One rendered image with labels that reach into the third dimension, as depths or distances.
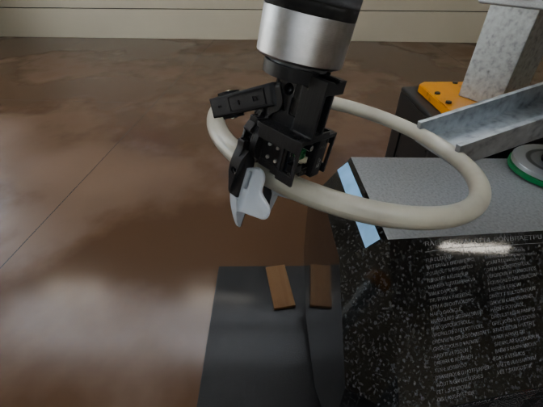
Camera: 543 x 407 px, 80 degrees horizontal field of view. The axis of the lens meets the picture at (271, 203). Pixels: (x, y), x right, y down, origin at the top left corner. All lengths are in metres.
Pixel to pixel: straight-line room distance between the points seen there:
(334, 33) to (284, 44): 0.04
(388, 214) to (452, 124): 0.47
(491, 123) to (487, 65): 0.87
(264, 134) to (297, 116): 0.04
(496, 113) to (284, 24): 0.68
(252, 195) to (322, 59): 0.17
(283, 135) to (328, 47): 0.09
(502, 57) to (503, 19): 0.14
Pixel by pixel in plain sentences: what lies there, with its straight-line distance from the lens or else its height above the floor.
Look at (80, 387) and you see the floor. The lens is 1.60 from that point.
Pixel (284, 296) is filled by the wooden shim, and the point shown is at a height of 0.03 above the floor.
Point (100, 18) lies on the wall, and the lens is 7.69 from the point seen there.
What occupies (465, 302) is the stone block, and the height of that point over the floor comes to 0.74.
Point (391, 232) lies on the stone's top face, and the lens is 0.74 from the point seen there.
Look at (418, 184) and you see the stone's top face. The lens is 0.91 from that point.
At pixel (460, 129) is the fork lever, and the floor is 1.00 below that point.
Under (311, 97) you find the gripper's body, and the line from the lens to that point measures 0.34.
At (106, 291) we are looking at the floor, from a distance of 1.83.
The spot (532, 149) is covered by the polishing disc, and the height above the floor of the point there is 0.87.
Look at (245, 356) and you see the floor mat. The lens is 1.46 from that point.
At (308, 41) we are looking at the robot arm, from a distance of 0.32.
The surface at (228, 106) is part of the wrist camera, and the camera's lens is 0.41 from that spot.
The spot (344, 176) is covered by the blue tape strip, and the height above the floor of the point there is 0.82.
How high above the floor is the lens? 1.31
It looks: 38 degrees down
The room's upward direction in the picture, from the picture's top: straight up
